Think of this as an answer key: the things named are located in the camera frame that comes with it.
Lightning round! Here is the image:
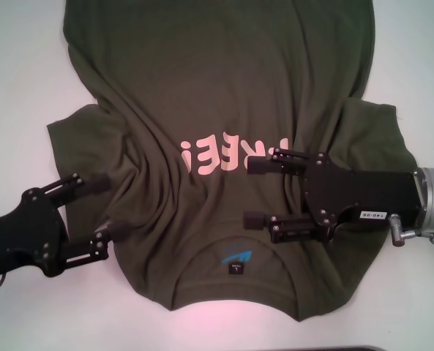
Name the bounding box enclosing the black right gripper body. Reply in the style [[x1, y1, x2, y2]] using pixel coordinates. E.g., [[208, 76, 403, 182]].
[[300, 152, 428, 244]]

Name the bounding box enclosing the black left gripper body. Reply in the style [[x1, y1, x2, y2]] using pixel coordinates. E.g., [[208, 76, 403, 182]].
[[0, 186, 72, 283]]

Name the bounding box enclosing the dark green printed T-shirt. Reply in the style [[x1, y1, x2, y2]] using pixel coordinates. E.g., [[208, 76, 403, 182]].
[[46, 0, 422, 325]]

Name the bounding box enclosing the right arm silver cable connector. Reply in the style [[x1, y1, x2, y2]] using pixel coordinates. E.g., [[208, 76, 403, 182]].
[[388, 214, 434, 247]]

